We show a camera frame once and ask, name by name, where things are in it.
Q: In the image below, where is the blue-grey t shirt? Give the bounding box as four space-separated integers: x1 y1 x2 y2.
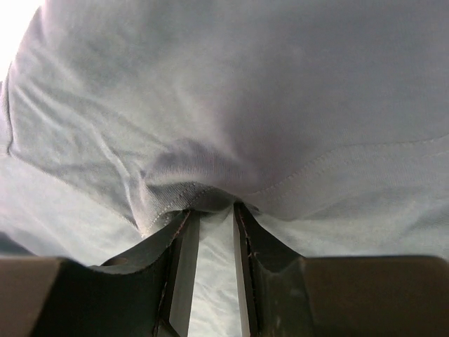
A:
1 1 448 336

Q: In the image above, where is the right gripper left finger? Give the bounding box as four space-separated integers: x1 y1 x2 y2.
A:
100 211 199 336

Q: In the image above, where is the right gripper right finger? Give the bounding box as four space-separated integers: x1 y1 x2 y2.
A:
234 204 305 336

